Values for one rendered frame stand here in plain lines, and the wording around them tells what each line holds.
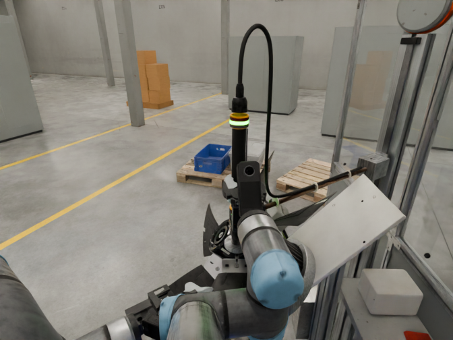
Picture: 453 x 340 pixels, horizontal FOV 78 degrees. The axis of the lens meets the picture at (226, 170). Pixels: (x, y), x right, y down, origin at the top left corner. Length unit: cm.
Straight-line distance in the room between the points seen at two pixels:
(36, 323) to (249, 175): 40
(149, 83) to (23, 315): 863
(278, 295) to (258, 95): 769
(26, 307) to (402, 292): 112
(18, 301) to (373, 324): 109
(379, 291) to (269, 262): 82
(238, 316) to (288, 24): 1273
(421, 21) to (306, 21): 1177
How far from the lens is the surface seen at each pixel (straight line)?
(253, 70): 802
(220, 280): 82
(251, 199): 56
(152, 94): 892
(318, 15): 1282
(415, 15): 118
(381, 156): 121
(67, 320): 250
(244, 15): 1360
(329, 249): 96
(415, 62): 117
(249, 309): 51
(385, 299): 123
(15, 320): 44
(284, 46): 776
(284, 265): 44
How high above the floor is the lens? 177
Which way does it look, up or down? 24 degrees down
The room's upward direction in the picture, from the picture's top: straight up
